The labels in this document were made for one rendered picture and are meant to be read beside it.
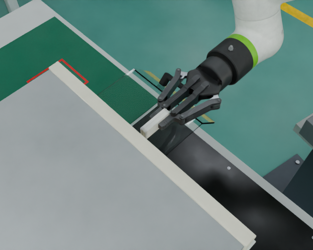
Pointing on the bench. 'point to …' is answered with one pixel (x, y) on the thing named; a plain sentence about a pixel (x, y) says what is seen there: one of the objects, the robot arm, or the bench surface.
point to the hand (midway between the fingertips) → (155, 123)
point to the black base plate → (243, 198)
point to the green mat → (47, 60)
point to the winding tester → (91, 179)
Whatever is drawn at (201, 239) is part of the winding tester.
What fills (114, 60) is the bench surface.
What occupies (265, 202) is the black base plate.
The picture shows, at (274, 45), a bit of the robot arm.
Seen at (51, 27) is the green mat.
